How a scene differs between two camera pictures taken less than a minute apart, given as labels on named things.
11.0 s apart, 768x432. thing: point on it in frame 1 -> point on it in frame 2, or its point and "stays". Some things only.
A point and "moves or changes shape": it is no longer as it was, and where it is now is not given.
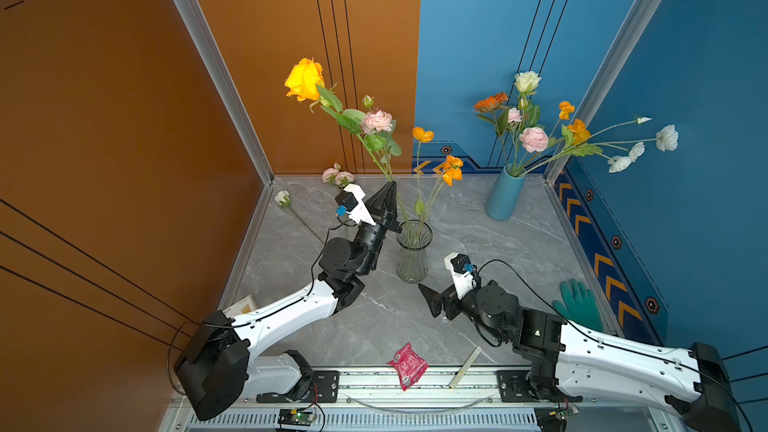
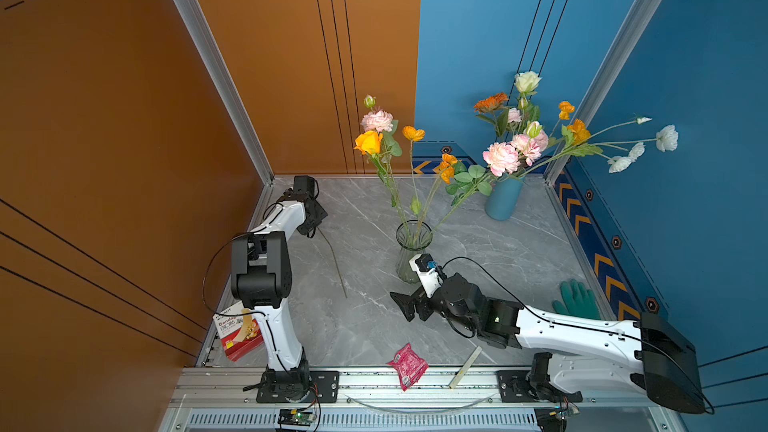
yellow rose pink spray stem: [305, 81] moves or changes shape
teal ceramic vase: [505, 194] stays
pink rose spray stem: [333, 175] -> [527, 149]
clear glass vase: [412, 264] stays
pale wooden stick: [465, 367] stays
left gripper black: [379, 201] -> [319, 215]
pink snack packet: [409, 365] stays
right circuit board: [552, 419] stays
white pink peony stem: [620, 158] stays
